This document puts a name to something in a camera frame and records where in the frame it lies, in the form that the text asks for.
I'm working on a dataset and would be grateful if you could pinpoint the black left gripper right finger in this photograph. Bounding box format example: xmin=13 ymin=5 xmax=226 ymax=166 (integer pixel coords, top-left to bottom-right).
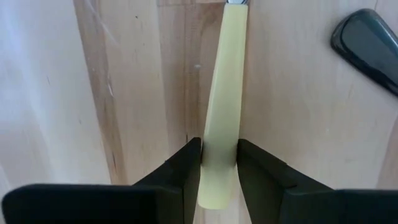
xmin=237 ymin=138 xmax=398 ymax=224

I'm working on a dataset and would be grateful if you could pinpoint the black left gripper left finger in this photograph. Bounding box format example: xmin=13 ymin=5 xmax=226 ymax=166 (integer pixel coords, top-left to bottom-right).
xmin=1 ymin=137 xmax=202 ymax=224

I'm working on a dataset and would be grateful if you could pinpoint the cream-handled knife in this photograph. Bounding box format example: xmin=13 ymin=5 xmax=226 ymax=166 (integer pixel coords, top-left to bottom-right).
xmin=197 ymin=0 xmax=249 ymax=210

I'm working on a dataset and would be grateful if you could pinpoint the black-handled gold spoon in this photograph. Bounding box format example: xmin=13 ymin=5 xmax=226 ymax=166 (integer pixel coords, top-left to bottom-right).
xmin=330 ymin=8 xmax=398 ymax=97

